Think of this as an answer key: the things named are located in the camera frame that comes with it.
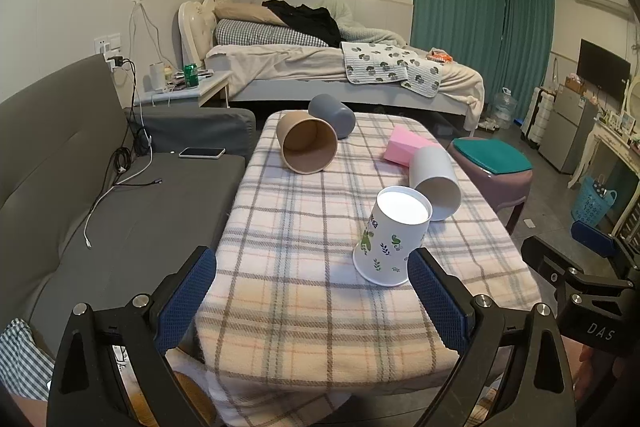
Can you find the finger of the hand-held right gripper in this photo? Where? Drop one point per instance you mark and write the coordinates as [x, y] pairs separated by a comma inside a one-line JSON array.
[[595, 238], [547, 259]]

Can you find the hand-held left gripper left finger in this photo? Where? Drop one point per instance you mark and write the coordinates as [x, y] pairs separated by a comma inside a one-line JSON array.
[[187, 289]]

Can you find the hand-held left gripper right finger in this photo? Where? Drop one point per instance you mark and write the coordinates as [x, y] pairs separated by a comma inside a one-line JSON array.
[[440, 302]]

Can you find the white cup with leaf print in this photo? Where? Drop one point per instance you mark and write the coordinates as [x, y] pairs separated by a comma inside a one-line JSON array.
[[390, 247]]

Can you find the plain white cup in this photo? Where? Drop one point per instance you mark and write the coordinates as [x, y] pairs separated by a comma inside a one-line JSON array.
[[431, 167]]

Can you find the brown paper cup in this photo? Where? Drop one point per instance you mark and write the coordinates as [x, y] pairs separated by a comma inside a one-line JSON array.
[[295, 127]]

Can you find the grey cup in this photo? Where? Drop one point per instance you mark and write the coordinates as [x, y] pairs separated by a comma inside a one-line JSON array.
[[332, 109]]

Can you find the person's right hand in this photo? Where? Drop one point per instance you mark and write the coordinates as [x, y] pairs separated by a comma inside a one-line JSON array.
[[585, 372]]

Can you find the blue laundry basket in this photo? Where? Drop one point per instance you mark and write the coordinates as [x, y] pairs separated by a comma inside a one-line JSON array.
[[590, 207]]

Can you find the grey sofa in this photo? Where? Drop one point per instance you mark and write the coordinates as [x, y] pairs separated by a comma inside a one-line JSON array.
[[150, 217]]

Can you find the purple plastic stool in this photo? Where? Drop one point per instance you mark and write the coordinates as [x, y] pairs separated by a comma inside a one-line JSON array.
[[500, 187]]

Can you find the grey fridge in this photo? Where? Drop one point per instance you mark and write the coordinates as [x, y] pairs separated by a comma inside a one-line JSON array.
[[570, 132]]

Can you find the green seat cushion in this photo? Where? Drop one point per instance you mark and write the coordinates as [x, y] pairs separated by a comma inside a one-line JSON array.
[[492, 155]]

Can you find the plaid tablecloth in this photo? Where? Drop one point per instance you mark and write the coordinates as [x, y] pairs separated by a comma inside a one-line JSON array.
[[300, 232]]

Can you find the smartphone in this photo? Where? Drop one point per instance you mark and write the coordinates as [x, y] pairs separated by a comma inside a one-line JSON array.
[[201, 153]]

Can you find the cardboard box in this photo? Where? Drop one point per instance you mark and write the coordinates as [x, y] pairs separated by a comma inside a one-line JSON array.
[[575, 86]]

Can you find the large water bottle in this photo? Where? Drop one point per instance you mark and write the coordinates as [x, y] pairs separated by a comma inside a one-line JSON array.
[[505, 109]]

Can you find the pink sponge block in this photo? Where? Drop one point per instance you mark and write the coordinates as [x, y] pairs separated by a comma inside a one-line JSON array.
[[402, 144]]

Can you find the black television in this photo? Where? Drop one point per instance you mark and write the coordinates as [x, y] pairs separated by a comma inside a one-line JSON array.
[[602, 67]]

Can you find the person's checked shorts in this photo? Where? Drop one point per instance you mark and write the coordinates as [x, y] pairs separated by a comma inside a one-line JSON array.
[[22, 357]]

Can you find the white nightstand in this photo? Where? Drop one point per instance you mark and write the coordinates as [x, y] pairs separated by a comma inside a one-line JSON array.
[[210, 84]]

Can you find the green drink can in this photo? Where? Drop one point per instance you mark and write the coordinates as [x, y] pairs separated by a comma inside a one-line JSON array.
[[191, 77]]

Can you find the white paper roll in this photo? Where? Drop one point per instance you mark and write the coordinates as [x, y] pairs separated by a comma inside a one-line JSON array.
[[157, 77]]

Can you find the orange packet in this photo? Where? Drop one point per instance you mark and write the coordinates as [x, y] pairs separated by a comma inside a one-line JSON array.
[[439, 55]]

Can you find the leaf patterned mat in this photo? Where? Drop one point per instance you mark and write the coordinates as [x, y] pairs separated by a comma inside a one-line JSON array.
[[380, 64]]

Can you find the bed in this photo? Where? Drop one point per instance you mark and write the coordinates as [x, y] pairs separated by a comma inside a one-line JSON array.
[[300, 62]]

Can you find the white padded headboard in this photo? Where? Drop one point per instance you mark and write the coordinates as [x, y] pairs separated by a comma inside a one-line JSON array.
[[192, 27]]

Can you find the checked pillow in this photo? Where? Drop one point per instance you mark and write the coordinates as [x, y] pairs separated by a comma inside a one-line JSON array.
[[255, 34]]

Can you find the beige pillow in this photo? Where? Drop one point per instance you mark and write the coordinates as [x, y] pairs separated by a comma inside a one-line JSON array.
[[245, 13]]

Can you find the pale green quilt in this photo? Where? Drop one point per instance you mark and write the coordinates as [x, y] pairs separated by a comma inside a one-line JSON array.
[[365, 29]]

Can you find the black clothes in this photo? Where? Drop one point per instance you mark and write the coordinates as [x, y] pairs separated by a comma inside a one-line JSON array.
[[310, 19]]

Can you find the wall outlet with charger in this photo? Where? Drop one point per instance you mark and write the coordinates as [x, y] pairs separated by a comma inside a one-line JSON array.
[[107, 43]]

